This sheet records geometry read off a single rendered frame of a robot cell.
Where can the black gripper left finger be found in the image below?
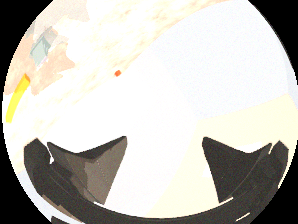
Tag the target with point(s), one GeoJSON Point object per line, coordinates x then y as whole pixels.
{"type": "Point", "coordinates": [96, 168]}

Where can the yellow bar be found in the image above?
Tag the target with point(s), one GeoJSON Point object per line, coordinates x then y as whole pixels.
{"type": "Point", "coordinates": [20, 88]}

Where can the small orange block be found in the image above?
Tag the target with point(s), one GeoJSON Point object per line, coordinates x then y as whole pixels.
{"type": "Point", "coordinates": [117, 72]}

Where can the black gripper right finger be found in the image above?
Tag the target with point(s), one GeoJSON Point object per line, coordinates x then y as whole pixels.
{"type": "Point", "coordinates": [228, 166]}

